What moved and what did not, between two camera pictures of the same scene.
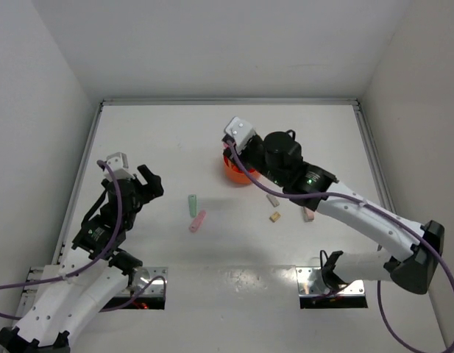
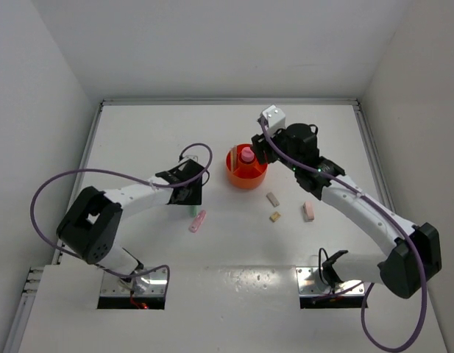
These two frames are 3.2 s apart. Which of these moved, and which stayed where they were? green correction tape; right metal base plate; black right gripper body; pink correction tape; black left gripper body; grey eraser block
Moved: black right gripper body; black left gripper body
Stayed: green correction tape; pink correction tape; grey eraser block; right metal base plate
